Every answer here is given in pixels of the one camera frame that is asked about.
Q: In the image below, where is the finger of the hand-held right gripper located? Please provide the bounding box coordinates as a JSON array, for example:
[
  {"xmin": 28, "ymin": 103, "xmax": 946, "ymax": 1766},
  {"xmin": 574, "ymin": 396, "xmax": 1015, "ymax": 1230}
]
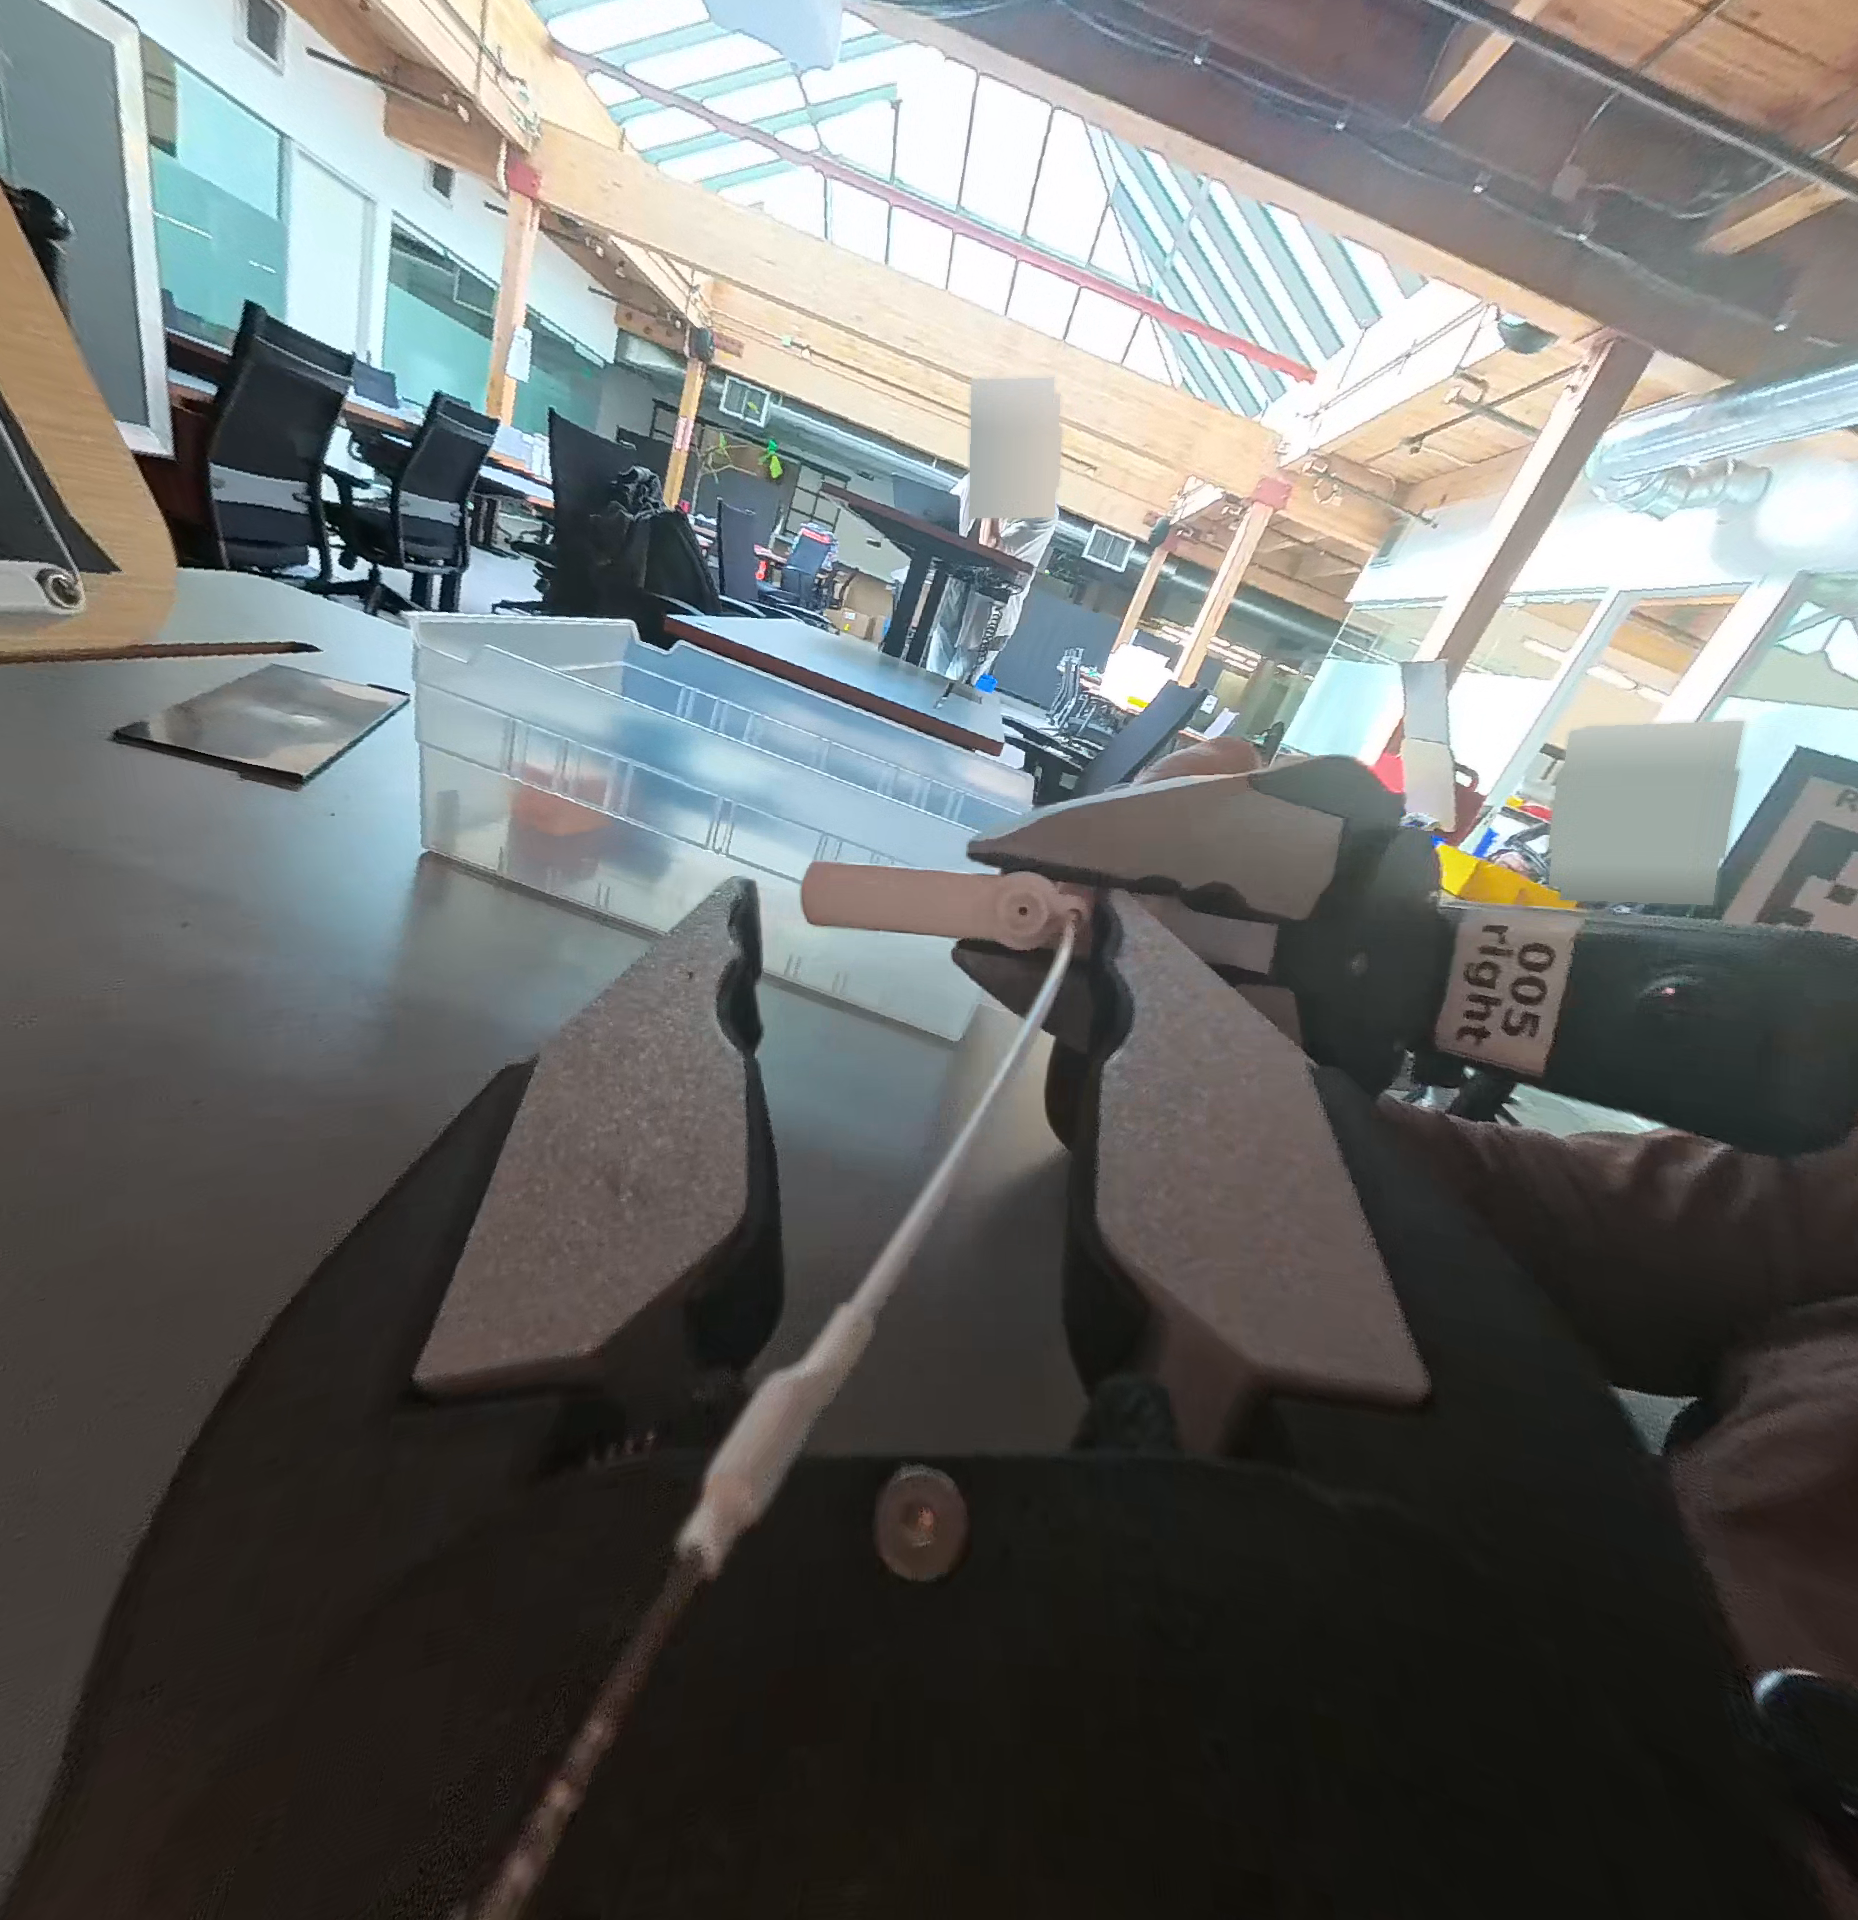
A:
[
  {"xmin": 967, "ymin": 752, "xmax": 1408, "ymax": 923},
  {"xmin": 952, "ymin": 896, "xmax": 1307, "ymax": 1053}
]

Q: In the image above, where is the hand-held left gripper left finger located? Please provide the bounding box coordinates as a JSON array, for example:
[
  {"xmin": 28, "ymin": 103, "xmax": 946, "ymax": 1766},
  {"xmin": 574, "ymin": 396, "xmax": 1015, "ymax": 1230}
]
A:
[{"xmin": 413, "ymin": 880, "xmax": 786, "ymax": 1400}]

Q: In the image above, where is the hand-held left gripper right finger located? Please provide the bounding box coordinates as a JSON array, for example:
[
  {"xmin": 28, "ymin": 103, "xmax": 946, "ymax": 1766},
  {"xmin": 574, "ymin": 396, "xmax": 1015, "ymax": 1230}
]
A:
[{"xmin": 1049, "ymin": 892, "xmax": 1438, "ymax": 1452}]

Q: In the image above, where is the white cable with plug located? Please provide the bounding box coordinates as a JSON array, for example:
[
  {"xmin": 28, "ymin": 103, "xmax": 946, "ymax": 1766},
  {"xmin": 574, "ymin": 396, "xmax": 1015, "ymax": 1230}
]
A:
[{"xmin": 471, "ymin": 862, "xmax": 1093, "ymax": 1920}]

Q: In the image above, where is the clear plastic bin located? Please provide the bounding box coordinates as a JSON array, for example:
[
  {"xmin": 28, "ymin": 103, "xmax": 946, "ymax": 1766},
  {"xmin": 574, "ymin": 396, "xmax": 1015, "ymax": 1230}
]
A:
[{"xmin": 411, "ymin": 608, "xmax": 1039, "ymax": 1046}]

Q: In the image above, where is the person's right forearm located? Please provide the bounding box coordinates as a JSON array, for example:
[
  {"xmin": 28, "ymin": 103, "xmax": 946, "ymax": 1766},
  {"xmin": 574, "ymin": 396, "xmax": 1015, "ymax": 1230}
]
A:
[{"xmin": 1379, "ymin": 1095, "xmax": 1858, "ymax": 1405}]

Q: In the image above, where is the black mesh office chair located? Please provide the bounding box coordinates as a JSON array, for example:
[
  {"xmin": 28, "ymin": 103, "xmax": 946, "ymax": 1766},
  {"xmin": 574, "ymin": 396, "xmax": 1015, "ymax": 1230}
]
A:
[{"xmin": 1045, "ymin": 680, "xmax": 1212, "ymax": 808}]

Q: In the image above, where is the dark standing desk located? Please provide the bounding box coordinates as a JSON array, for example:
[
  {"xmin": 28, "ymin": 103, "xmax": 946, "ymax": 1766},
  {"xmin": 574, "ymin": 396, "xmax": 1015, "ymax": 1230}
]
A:
[{"xmin": 819, "ymin": 483, "xmax": 1036, "ymax": 663}]

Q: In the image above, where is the person's torso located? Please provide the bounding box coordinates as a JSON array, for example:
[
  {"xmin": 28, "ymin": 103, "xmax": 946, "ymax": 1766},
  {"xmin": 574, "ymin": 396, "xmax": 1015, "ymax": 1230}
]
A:
[{"xmin": 1665, "ymin": 1291, "xmax": 1858, "ymax": 1920}]

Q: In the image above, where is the dark glossy flat plate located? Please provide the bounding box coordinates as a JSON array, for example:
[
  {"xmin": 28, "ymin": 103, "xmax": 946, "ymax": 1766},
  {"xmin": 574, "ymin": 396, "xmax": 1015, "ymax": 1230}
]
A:
[{"xmin": 113, "ymin": 663, "xmax": 411, "ymax": 784}]

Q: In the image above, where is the black office chair with jacket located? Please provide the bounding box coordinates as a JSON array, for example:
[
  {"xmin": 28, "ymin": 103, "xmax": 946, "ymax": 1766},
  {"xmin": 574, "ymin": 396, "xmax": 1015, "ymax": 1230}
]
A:
[{"xmin": 543, "ymin": 411, "xmax": 724, "ymax": 649}]

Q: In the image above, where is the computer monitor with stand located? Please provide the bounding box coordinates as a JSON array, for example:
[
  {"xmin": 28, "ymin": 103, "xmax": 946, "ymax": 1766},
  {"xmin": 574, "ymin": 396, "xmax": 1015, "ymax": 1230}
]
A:
[{"xmin": 0, "ymin": 126, "xmax": 178, "ymax": 663}]

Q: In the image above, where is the grey framed board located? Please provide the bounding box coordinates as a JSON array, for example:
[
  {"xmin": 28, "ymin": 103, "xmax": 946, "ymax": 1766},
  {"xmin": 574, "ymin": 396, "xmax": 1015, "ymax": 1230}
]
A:
[{"xmin": 0, "ymin": 0, "xmax": 177, "ymax": 456}]

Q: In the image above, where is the silver air duct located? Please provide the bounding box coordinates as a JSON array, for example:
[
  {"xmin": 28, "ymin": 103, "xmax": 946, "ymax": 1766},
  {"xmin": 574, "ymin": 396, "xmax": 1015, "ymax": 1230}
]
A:
[{"xmin": 1586, "ymin": 349, "xmax": 1858, "ymax": 522}]

